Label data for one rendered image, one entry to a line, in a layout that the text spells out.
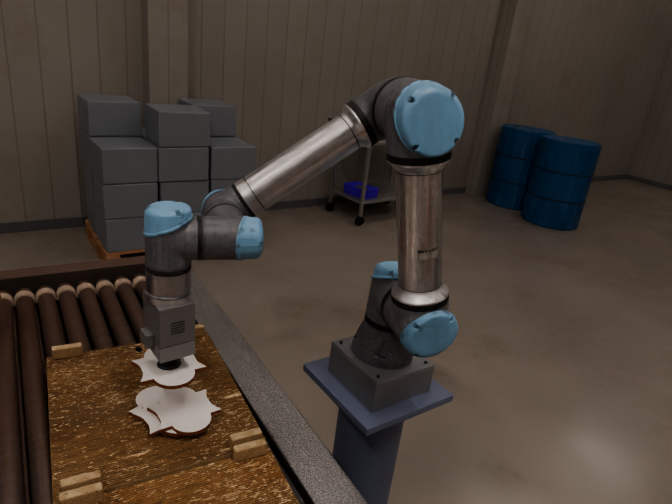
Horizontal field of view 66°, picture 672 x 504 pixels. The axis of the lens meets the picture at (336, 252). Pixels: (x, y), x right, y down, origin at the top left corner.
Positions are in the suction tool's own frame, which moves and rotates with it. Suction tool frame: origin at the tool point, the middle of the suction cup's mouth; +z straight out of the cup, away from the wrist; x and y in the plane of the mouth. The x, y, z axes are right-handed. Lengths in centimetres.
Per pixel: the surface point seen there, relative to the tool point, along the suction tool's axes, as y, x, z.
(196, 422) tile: 7.7, 2.0, 7.6
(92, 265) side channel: -70, 4, 9
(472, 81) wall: -335, 501, -37
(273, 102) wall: -351, 235, -2
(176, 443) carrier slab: 8.3, -2.0, 10.1
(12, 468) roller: -1.5, -26.0, 11.8
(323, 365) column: -5.8, 42.1, 16.7
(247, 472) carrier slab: 20.7, 5.6, 10.1
